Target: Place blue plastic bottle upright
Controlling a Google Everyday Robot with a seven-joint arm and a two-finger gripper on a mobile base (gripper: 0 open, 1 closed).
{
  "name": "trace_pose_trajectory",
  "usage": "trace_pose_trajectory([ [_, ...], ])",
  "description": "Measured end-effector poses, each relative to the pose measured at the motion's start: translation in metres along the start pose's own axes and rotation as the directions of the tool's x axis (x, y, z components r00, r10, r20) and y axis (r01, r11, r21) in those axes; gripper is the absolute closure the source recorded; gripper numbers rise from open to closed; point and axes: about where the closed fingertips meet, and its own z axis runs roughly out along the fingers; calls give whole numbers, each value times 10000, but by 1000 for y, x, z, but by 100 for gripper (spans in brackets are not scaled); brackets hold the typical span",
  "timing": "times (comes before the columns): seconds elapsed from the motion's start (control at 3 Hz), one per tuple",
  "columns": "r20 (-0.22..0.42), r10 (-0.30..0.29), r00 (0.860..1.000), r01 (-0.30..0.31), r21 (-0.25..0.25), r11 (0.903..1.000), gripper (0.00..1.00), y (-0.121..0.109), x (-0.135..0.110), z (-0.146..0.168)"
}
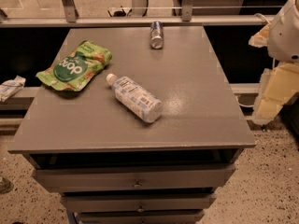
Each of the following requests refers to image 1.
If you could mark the grey top drawer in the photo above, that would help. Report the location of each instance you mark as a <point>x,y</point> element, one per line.
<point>134,178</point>

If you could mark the grey bottom drawer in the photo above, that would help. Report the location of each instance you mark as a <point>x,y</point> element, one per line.
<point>147,217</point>

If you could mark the grey drawer cabinet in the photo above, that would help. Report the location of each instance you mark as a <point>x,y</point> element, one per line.
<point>201,121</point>

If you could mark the grey middle drawer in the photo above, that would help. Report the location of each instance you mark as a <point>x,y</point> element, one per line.
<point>138,203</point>

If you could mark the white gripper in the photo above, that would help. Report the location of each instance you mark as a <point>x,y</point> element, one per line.
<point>285,37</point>

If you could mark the silver blue drink can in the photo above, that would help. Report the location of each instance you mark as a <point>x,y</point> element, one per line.
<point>156,35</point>

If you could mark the grey drawer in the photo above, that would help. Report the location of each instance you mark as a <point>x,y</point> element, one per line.
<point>147,217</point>
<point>138,203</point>
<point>134,178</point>

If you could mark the white tissue packet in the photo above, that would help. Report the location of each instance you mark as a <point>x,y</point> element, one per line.
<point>11,87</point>

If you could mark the metal guard rail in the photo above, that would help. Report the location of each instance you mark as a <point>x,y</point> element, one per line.
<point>111,13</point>

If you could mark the green snack pouch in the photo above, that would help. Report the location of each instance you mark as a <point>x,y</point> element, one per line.
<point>77,69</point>

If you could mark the clear plastic bottle blue label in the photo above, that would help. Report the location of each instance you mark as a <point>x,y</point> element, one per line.
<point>140,101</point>

